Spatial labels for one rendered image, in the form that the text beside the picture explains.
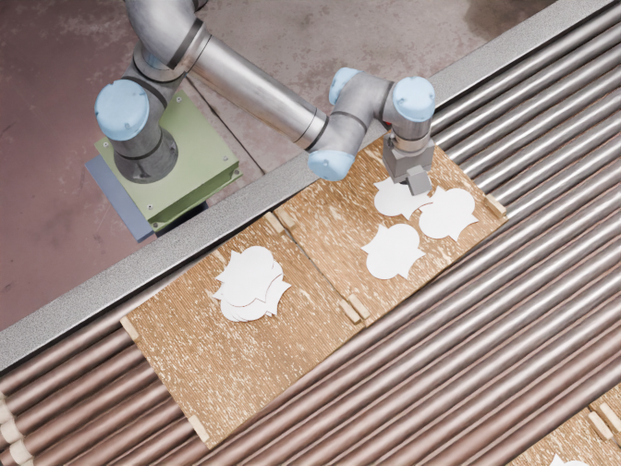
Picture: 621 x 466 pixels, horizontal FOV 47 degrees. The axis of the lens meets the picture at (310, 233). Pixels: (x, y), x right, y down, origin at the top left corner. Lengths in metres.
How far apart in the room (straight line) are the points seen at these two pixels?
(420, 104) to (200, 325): 0.67
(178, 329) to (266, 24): 1.87
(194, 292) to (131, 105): 0.42
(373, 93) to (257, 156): 1.53
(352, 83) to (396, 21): 1.84
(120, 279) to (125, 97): 0.41
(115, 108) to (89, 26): 1.82
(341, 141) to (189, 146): 0.58
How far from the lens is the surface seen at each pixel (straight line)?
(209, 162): 1.71
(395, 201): 1.62
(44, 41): 3.40
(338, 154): 1.25
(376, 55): 3.04
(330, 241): 1.59
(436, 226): 1.61
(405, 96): 1.29
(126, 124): 1.56
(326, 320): 1.53
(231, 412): 1.51
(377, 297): 1.55
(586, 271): 1.66
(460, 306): 1.58
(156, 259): 1.66
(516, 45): 1.94
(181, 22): 1.20
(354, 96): 1.31
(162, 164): 1.69
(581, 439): 1.54
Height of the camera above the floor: 2.40
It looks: 66 degrees down
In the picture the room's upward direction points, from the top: 9 degrees counter-clockwise
